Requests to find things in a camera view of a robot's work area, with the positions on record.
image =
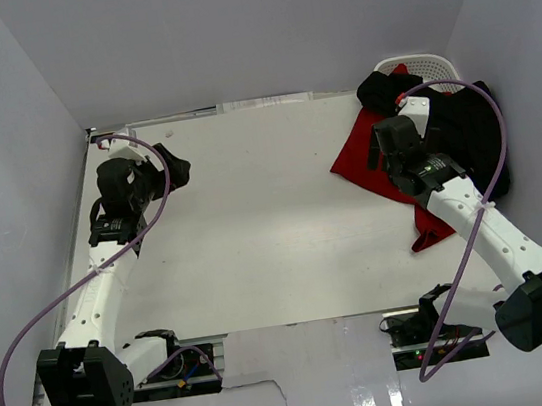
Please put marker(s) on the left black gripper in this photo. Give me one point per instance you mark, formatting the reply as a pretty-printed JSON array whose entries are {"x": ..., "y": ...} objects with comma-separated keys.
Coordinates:
[{"x": 178, "y": 168}]

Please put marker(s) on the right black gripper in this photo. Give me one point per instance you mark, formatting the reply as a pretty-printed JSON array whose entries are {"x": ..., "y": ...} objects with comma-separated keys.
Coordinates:
[{"x": 374, "y": 152}]

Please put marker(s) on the black t shirt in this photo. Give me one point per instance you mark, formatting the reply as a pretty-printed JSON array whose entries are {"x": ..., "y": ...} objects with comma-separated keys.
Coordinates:
[{"x": 469, "y": 130}]

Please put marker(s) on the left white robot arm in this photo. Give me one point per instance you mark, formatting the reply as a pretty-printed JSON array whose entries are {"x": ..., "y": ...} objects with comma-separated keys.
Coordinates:
[{"x": 87, "y": 367}]

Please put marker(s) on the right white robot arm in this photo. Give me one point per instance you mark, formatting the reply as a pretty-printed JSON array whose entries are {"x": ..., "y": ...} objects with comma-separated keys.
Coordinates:
[{"x": 443, "y": 188}]

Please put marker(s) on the white plastic basket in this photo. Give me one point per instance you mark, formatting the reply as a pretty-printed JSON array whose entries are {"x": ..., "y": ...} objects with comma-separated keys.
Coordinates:
[{"x": 427, "y": 66}]

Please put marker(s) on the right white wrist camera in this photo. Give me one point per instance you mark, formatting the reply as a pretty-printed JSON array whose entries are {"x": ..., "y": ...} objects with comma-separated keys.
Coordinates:
[{"x": 417, "y": 109}]

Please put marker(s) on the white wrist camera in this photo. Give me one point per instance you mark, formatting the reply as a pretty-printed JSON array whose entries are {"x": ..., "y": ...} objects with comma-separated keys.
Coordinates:
[
  {"x": 117, "y": 147},
  {"x": 417, "y": 109}
]

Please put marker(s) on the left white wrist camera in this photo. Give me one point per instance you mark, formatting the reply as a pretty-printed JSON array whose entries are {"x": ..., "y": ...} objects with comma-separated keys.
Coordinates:
[{"x": 117, "y": 147}]

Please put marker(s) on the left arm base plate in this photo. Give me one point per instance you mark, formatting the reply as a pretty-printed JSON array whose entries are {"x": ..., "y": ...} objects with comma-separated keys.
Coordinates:
[{"x": 188, "y": 375}]

